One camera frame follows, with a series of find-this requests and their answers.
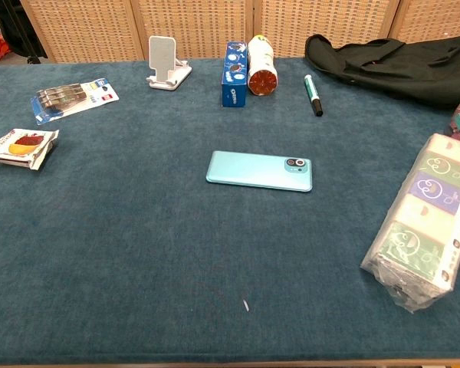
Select teal smartphone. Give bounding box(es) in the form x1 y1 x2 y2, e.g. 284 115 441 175
205 150 314 193

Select green marker pen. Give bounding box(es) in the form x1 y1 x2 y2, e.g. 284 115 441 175
304 74 324 117

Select white phone stand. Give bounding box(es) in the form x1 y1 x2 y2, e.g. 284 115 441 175
146 35 193 91

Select tissue pack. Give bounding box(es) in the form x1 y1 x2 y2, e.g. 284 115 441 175
360 133 460 314

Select blue Oreo cookie box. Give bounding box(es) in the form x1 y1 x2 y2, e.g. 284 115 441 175
221 41 249 108

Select blue table cloth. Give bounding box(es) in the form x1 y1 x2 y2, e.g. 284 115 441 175
0 57 460 365

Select tea drink bottle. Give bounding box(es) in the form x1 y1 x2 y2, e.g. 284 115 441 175
246 34 279 97

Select black backpack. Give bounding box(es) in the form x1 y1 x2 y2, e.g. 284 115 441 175
304 33 460 110

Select white snack packet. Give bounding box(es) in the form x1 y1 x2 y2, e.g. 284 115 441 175
0 128 60 171

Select wicker folding screen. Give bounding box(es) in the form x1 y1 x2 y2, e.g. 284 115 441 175
19 0 460 64

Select black tripod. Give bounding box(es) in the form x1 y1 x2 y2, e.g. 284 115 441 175
0 0 50 65

